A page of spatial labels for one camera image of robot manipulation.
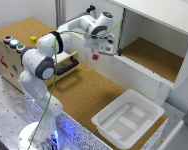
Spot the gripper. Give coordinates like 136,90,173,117
83,34,116,57

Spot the pink block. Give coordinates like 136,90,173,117
91,53,100,62

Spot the wooden drawer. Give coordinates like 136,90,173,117
53,49,80,82

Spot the white cabinet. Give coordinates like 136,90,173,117
65,0,188,108

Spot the yellow block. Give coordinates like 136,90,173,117
30,35,38,44

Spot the white plastic box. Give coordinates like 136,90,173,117
90,88,166,150

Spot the green button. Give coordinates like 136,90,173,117
15,43,27,54

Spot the blue button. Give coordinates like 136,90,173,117
9,38,21,49

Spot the red button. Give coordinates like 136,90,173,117
3,34,14,45

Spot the black drawer handle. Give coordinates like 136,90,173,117
56,55,80,76

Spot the black door handle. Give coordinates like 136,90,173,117
86,4,97,15

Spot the green cable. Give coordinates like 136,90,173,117
26,18,124,150

